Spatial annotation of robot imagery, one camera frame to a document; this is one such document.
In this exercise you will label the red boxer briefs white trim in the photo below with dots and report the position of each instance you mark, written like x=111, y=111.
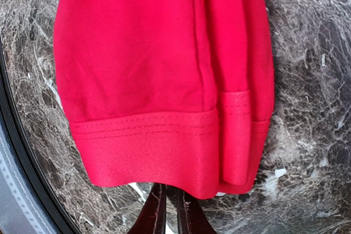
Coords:
x=178, y=92

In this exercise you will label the grey slotted cable duct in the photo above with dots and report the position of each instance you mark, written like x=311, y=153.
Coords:
x=19, y=211

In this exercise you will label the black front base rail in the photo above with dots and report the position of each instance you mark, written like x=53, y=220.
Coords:
x=27, y=163

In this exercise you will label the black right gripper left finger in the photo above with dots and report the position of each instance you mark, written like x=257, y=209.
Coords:
x=152, y=218

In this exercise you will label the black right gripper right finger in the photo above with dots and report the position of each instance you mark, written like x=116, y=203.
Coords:
x=190, y=216

